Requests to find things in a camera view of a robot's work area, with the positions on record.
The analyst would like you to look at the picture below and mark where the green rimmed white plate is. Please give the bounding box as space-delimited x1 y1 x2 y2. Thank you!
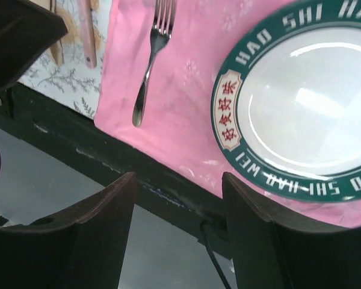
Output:
211 1 361 203

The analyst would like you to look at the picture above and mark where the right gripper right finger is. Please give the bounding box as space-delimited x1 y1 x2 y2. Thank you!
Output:
222 172 361 288

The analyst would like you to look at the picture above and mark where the silver fork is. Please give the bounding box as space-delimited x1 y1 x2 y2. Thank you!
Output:
132 0 177 127

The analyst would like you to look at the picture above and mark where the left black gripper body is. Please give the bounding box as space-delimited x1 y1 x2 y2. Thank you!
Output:
0 1 67 90

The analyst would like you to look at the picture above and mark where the pink handled spoon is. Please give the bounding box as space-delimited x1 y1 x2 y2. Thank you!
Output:
76 0 97 69

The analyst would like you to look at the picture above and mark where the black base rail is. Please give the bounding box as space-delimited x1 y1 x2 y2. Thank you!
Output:
0 84 232 258

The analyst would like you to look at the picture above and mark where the floral tablecloth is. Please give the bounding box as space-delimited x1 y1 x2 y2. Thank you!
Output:
19 1 112 119

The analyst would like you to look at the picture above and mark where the pink placemat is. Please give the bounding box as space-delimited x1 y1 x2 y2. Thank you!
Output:
94 1 361 228

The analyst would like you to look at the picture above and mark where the beige cloth napkin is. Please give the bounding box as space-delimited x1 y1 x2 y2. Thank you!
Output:
49 0 100 66

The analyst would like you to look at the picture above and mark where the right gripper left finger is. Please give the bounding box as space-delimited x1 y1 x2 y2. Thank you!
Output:
0 172 137 288

